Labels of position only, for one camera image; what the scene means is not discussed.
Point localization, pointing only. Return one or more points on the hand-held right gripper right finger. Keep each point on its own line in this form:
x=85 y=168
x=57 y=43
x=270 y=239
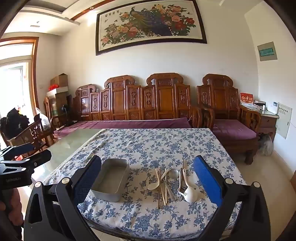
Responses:
x=205 y=179

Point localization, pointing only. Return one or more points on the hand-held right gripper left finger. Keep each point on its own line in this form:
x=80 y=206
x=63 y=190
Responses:
x=89 y=177

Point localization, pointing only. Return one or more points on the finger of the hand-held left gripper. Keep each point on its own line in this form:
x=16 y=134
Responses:
x=40 y=157
x=23 y=147

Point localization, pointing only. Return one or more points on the rectangular metal tray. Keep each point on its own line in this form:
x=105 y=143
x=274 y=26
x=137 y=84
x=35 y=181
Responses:
x=111 y=179

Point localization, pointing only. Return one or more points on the cream plastic spoon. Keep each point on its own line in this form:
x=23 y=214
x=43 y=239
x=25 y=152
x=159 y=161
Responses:
x=153 y=185

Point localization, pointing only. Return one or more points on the person's left hand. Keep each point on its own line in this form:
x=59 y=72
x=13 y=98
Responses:
x=16 y=201

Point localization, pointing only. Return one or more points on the carved wooden dining chair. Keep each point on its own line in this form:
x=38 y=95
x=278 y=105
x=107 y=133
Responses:
x=34 y=134

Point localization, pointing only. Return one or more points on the large white ceramic spoon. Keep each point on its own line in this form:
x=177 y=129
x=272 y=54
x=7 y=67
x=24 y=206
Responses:
x=192 y=194

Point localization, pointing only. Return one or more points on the black cloth pile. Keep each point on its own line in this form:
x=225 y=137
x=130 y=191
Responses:
x=13 y=124

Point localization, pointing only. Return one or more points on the round metal spoon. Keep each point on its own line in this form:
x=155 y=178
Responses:
x=174 y=173

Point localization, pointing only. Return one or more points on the translucent plastic bag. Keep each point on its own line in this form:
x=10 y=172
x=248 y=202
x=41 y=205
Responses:
x=44 y=120

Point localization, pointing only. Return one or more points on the black desk fan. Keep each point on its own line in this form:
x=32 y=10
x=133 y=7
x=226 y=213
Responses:
x=66 y=111

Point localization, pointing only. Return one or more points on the blue floral tablecloth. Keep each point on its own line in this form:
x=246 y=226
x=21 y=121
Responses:
x=161 y=146

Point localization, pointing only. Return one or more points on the large brown cardboard box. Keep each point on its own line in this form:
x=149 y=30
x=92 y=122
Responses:
x=59 y=104

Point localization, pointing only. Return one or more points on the purple armchair cushion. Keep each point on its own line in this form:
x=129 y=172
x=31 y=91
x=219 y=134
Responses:
x=233 y=129

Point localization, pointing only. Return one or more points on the long purple sofa cushion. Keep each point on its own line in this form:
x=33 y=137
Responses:
x=129 y=125

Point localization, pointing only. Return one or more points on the white box with red top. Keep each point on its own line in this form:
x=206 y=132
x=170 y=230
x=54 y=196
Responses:
x=56 y=90

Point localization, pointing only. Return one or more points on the clear plastic bag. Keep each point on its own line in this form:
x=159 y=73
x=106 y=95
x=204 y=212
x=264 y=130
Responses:
x=266 y=144

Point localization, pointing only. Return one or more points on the carved wooden armchair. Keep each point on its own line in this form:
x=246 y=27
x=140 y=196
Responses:
x=219 y=99

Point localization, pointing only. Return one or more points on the wooden side table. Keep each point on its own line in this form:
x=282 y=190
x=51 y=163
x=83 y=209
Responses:
x=267 y=121

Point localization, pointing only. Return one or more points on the carved wooden sofa bench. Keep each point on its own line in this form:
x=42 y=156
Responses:
x=138 y=102

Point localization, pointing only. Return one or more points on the red card sign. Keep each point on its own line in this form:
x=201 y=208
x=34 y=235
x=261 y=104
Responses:
x=246 y=97

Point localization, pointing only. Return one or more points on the white tissue box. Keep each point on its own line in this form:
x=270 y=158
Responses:
x=259 y=104

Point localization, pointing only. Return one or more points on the white electrical panel door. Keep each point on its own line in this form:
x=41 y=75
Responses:
x=284 y=120

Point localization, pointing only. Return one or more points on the small white desk device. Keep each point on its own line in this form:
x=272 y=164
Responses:
x=273 y=107

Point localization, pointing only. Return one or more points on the framed peacock flower painting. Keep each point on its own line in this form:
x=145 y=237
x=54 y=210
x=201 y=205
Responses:
x=150 y=25

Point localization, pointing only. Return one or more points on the wooden window frame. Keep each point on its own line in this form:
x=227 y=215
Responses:
x=34 y=76

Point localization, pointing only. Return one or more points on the grey wall panel box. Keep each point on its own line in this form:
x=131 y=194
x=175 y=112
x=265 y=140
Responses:
x=267 y=51

